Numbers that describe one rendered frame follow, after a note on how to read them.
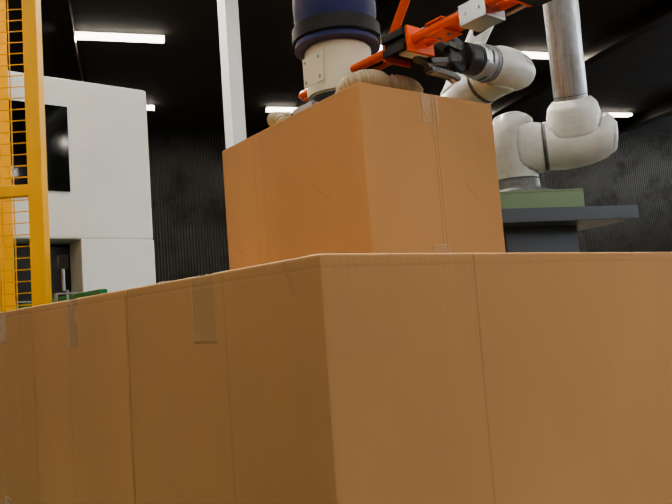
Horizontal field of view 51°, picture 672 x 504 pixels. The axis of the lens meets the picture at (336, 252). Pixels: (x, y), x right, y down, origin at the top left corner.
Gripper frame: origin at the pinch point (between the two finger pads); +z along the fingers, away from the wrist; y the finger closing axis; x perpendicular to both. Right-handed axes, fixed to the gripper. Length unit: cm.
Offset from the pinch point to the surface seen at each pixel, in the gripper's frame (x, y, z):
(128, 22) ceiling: 636, -289, -203
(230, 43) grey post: 345, -153, -160
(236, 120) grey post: 345, -93, -162
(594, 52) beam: 397, -274, -772
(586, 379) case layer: -64, 68, 44
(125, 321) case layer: -24, 58, 79
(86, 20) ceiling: 653, -289, -161
